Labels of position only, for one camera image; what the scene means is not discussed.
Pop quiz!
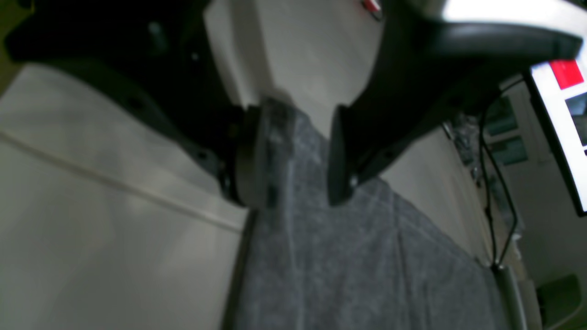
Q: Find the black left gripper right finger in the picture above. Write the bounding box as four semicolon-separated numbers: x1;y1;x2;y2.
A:
327;0;583;205

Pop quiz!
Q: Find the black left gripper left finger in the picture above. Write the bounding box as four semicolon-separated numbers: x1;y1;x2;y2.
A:
5;0;276;209

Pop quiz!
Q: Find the grey T-shirt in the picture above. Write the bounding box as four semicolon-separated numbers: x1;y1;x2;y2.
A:
222;99;510;330

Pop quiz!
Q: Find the computer monitor with red patch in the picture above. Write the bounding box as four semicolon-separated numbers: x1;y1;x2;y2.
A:
523;55;587;217

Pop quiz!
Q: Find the black cable pair on table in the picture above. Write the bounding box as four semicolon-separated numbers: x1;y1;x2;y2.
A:
477;78;526;269

